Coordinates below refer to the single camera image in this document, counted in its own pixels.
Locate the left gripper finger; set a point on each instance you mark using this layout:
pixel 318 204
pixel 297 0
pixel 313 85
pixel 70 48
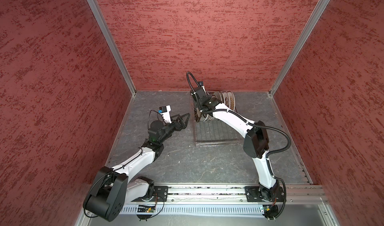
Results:
pixel 184 124
pixel 184 117

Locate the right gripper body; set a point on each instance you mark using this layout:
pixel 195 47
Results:
pixel 201 104

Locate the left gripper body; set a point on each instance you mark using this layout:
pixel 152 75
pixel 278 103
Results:
pixel 174 124

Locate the dark striped rim plate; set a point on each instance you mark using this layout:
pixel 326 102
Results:
pixel 197 113

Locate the white watermelon pattern plate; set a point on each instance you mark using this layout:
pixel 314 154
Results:
pixel 207 117

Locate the plain grey white plate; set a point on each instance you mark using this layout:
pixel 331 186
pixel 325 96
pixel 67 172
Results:
pixel 219 96

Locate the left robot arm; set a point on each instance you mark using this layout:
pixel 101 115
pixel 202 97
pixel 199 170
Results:
pixel 113 187

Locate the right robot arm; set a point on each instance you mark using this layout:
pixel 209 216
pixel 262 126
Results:
pixel 256 140

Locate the floral white plate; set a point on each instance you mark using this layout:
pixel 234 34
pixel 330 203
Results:
pixel 226 99

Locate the rightmost floral plate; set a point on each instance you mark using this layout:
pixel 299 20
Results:
pixel 232 100

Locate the left circuit board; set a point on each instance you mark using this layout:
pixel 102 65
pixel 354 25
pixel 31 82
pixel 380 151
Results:
pixel 146 209

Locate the circuit board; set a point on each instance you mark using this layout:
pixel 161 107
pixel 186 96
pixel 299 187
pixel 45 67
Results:
pixel 271 211
pixel 146 209

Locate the right circuit board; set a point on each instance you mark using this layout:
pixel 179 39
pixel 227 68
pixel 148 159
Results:
pixel 271 211

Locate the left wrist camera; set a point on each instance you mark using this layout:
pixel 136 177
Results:
pixel 164 111

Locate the wire dish rack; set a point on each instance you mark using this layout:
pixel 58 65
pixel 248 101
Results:
pixel 214 133

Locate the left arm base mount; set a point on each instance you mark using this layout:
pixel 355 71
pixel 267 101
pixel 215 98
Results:
pixel 160 193

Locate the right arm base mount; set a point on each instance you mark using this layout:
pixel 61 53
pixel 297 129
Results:
pixel 253 193

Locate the right aluminium corner post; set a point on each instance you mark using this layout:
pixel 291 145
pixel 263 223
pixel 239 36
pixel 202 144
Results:
pixel 306 32

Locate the aluminium corner post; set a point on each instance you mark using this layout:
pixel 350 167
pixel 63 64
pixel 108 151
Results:
pixel 94 6
pixel 306 32

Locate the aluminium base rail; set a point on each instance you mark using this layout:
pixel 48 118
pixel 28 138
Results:
pixel 235 194

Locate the left aluminium corner post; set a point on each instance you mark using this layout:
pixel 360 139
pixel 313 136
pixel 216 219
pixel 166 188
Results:
pixel 94 6

